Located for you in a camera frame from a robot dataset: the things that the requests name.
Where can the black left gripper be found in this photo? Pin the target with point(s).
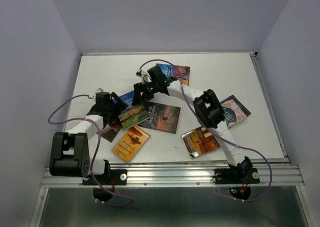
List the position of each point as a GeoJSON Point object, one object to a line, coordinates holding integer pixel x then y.
{"type": "Point", "coordinates": [121, 104]}

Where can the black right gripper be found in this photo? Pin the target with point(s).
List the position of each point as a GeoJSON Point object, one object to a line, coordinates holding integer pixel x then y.
{"type": "Point", "coordinates": [139, 88]}

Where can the Animal Farm book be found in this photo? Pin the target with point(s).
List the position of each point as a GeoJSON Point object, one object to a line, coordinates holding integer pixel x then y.
{"type": "Point", "coordinates": [132, 115]}

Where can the Three Days to See book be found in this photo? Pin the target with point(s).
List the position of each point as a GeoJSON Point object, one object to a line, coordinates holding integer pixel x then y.
{"type": "Point", "coordinates": [110, 131]}

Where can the A Tale of Two Cities book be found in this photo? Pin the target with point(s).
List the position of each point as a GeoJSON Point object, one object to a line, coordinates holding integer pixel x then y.
{"type": "Point", "coordinates": [162, 117]}

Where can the Jane Eyre blue book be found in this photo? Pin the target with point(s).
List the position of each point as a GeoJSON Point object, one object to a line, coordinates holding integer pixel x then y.
{"type": "Point", "coordinates": [179, 72]}

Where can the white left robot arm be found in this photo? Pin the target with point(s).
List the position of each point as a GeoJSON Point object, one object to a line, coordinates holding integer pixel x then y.
{"type": "Point", "coordinates": [70, 156]}

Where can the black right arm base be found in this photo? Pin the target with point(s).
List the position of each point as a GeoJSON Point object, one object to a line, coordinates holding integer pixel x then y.
{"type": "Point", "coordinates": [239, 178]}

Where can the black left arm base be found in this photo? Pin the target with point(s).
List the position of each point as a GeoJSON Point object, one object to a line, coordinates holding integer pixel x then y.
{"type": "Point", "coordinates": [106, 177]}

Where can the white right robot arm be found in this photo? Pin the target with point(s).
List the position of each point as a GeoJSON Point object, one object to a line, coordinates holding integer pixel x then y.
{"type": "Point", "coordinates": [203, 104]}

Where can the orange Huckleberry Finn book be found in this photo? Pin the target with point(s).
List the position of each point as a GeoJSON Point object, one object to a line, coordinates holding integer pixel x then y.
{"type": "Point", "coordinates": [130, 143]}

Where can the brown glossy paperback book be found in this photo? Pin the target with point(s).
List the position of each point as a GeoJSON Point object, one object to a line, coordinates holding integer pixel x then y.
{"type": "Point", "coordinates": [199, 142]}

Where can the Little Women book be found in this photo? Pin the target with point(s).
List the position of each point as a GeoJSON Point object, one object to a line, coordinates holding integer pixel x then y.
{"type": "Point", "coordinates": [234, 111]}

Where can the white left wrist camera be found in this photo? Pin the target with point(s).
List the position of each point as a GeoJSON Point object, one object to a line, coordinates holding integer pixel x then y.
{"type": "Point", "coordinates": [92, 96]}

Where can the aluminium mounting rail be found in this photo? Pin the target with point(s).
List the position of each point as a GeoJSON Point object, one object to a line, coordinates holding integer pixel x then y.
{"type": "Point", "coordinates": [183, 175]}

